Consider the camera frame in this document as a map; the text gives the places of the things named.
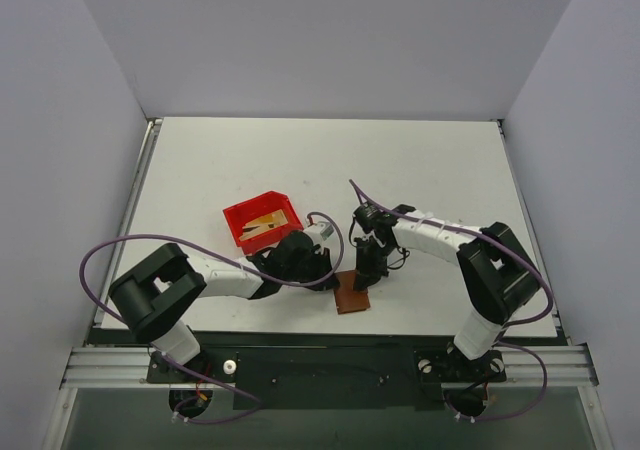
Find brown leather card holder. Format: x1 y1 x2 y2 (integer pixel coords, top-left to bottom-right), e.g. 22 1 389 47
334 270 370 315

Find red plastic bin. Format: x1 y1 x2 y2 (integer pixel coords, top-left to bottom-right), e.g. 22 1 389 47
223 191 303 255

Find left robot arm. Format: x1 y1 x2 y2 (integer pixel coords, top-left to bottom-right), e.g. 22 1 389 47
109 222 339 382

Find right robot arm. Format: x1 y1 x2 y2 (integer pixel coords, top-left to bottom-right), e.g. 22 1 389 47
352 203 541 379

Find gold cards in bin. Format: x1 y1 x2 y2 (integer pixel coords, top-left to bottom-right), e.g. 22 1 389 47
239 209 288 242

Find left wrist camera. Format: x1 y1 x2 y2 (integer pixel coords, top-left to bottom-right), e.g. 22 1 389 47
303 221 334 246

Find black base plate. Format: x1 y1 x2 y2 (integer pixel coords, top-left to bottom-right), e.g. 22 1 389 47
146 341 506 411

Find aluminium table frame rail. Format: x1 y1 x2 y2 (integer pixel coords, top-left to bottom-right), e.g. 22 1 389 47
59 117 600 389

